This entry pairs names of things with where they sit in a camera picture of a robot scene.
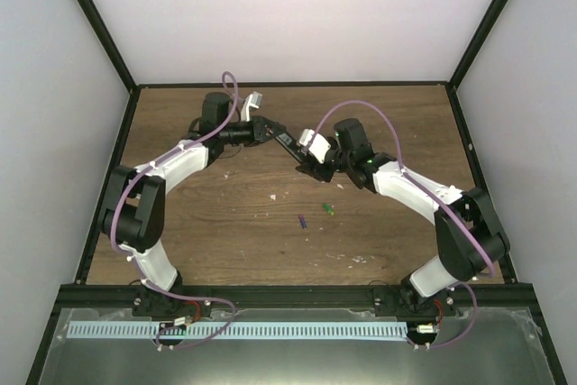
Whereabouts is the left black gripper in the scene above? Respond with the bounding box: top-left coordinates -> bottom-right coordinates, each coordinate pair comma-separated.
219,116 -> 285,147

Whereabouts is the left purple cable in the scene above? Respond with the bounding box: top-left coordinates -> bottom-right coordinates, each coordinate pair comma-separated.
110,70 -> 237,352

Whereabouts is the purple cable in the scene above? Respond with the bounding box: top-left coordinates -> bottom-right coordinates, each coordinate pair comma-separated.
306,100 -> 497,350
110,70 -> 237,352

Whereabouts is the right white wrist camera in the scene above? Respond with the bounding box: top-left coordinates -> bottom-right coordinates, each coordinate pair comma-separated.
298,129 -> 331,164

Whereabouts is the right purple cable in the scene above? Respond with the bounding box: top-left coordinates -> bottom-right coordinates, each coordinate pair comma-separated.
306,100 -> 497,350

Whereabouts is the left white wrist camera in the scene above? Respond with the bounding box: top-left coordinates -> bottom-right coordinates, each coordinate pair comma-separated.
240,91 -> 262,122

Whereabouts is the light blue slotted cable duct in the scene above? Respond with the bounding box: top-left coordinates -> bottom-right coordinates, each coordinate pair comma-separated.
65,321 -> 408,342

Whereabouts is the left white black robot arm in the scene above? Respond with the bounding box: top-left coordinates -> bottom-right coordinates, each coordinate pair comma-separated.
98,92 -> 296,316

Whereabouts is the black aluminium frame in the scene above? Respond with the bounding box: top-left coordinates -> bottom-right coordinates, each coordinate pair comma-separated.
27,0 -> 566,384

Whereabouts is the green battery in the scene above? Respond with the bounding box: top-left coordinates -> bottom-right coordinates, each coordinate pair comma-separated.
323,203 -> 335,215

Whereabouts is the black remote control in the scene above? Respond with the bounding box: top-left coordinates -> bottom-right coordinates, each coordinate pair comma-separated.
274,132 -> 306,164

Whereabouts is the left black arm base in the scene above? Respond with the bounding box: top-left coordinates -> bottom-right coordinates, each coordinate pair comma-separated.
128,280 -> 213,318

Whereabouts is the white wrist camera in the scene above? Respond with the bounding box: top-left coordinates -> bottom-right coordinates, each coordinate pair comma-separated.
240,91 -> 262,122
298,129 -> 331,164

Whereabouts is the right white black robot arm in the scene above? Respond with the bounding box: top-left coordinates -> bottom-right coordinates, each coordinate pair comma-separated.
297,118 -> 510,316

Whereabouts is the purple battery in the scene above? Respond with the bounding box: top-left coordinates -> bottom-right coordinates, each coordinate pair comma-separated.
298,214 -> 307,229

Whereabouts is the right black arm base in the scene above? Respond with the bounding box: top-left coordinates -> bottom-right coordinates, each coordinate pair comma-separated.
371,285 -> 455,317

